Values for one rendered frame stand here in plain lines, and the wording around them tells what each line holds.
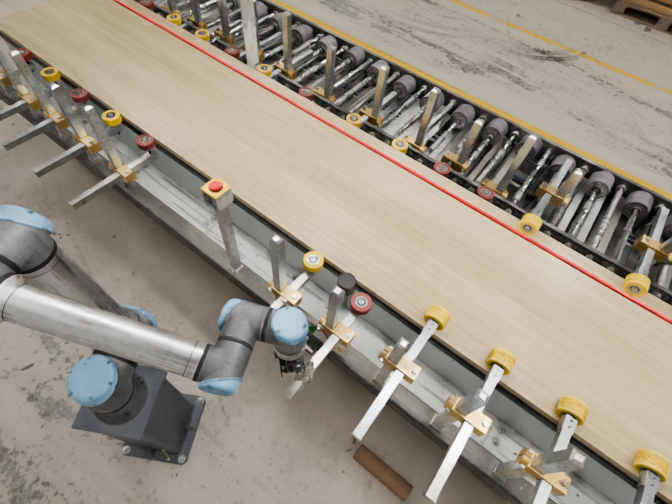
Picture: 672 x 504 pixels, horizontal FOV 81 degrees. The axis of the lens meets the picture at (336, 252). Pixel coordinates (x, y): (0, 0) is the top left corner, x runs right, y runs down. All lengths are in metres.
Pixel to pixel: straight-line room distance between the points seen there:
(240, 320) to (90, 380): 0.67
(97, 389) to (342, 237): 0.99
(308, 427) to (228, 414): 0.42
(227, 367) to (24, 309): 0.44
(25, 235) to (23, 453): 1.60
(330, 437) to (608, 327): 1.36
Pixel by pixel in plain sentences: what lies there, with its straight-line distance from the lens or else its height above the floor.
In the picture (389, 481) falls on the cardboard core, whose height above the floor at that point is 0.08.
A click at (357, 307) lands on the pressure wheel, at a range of 1.44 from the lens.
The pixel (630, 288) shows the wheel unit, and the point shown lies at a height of 0.93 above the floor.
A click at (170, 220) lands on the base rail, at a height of 0.70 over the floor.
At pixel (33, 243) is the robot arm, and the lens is 1.15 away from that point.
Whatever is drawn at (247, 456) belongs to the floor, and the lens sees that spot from 2.22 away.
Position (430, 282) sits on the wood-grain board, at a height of 0.90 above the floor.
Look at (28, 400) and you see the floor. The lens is 2.64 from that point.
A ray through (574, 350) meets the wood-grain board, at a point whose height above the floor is 0.90.
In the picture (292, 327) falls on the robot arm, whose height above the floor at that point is 1.29.
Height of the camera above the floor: 2.20
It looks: 57 degrees down
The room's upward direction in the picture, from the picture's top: 8 degrees clockwise
